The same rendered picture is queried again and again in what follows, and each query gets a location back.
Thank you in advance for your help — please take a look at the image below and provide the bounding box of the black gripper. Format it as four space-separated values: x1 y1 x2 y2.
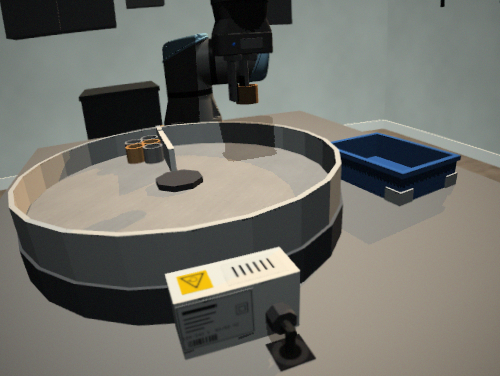
210 0 273 102

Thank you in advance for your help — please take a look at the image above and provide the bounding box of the blue plastic crate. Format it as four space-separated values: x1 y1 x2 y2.
331 132 461 206

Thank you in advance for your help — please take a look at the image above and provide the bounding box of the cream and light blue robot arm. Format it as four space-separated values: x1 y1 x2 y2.
162 33 270 126

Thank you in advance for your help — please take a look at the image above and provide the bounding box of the bronze bushing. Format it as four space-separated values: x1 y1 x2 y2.
141 139 160 145
125 144 145 164
236 84 258 105

